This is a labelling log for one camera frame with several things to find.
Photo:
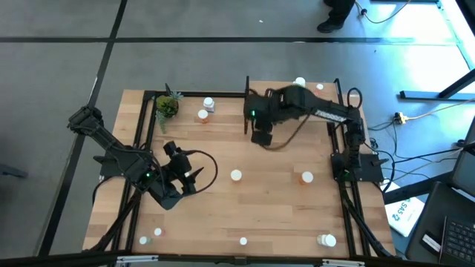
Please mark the black aluminium rig frame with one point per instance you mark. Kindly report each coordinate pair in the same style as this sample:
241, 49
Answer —
193, 94

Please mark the silver metal bracket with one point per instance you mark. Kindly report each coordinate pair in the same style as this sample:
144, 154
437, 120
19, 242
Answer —
137, 259
343, 263

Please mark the white printed box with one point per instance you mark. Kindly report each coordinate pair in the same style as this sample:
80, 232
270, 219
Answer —
404, 213

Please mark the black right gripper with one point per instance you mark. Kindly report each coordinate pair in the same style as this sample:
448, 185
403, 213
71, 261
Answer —
259, 109

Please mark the person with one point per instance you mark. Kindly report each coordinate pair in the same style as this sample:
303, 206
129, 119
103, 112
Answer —
335, 15

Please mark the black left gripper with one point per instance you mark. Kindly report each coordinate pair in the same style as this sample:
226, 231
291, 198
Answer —
180, 165

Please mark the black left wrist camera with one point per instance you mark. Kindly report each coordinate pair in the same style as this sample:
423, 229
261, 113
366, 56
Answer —
171, 148

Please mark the black device white label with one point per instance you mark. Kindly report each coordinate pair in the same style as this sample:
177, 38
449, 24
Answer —
431, 242

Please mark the white bottle blue label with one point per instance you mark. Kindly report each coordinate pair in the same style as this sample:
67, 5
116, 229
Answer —
300, 81
208, 103

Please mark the yellow power plug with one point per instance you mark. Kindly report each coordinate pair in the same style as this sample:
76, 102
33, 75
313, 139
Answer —
401, 118

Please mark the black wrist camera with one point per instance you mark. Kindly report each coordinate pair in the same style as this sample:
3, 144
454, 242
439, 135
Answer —
262, 138
171, 148

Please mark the white plastic jar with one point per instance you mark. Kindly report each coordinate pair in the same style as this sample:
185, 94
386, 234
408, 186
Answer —
327, 240

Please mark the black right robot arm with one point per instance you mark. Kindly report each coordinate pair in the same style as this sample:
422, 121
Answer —
334, 113

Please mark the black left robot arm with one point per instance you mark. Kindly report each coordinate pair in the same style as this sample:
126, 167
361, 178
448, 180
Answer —
118, 148

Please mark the black desk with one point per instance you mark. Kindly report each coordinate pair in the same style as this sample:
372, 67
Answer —
434, 207

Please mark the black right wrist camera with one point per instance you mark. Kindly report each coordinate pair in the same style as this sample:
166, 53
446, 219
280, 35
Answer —
262, 138

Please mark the orange pill bottle white cap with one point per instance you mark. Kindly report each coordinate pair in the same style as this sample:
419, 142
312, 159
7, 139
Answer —
306, 177
202, 115
236, 175

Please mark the wooden shelf with black frame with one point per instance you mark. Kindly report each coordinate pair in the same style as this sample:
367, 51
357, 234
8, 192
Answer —
330, 93

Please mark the grey laptop lid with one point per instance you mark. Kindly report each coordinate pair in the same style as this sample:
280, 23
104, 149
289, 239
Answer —
465, 170

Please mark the succulent plant in black pot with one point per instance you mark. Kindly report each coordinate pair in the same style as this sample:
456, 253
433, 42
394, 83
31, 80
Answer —
167, 106

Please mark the black laptop keyboard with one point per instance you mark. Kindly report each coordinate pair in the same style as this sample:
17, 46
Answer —
460, 241

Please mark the black stand base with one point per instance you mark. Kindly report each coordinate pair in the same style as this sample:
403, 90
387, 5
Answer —
426, 95

